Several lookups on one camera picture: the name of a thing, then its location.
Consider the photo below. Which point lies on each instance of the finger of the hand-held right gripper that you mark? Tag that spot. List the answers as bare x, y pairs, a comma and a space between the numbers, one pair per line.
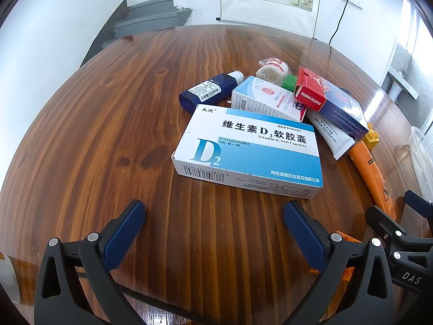
382, 221
413, 198

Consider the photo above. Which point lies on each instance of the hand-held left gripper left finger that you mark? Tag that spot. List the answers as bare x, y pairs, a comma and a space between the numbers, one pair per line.
125, 233

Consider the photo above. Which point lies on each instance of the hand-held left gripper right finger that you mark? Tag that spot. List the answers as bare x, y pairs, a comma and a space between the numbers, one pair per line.
304, 237

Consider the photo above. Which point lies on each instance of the orange toy block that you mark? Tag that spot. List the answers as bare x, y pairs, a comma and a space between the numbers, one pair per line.
350, 238

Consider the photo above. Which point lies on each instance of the clear plastic container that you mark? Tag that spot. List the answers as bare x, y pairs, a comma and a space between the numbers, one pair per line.
421, 155

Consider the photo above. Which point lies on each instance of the orange tube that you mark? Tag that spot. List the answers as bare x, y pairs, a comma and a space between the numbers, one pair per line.
368, 169

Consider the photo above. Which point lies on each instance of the yellow toy block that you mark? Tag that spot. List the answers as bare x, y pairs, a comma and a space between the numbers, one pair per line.
371, 138

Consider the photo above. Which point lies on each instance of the white tube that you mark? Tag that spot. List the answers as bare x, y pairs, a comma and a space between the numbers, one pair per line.
333, 135

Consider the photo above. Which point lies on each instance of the white blue medicine box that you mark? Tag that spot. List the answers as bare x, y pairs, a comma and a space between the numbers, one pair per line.
250, 149

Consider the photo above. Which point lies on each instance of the red blue playing card box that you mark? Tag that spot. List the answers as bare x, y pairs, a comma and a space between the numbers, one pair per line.
338, 111

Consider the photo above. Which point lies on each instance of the light blue white carton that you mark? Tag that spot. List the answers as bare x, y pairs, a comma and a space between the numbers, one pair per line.
260, 98

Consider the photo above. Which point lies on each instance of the green toy block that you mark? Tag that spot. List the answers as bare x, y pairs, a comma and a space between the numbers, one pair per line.
290, 83

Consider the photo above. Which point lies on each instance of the dark blue bottle white cap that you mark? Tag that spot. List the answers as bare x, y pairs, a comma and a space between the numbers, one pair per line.
206, 89

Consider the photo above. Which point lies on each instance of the bandage roll clear packet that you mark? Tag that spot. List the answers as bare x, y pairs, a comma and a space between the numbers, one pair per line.
270, 72

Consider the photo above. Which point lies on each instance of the wooden desktop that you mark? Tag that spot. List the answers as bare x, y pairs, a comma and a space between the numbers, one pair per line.
135, 125

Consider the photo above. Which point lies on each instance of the white washbasin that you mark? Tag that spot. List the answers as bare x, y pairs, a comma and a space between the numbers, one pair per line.
397, 81

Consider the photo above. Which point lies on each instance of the white rounded object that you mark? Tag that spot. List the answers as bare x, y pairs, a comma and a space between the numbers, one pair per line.
6, 277

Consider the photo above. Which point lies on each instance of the window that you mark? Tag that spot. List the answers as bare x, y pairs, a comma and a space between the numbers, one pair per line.
411, 27

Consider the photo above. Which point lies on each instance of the grey stairs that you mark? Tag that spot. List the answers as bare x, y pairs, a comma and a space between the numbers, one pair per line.
152, 17

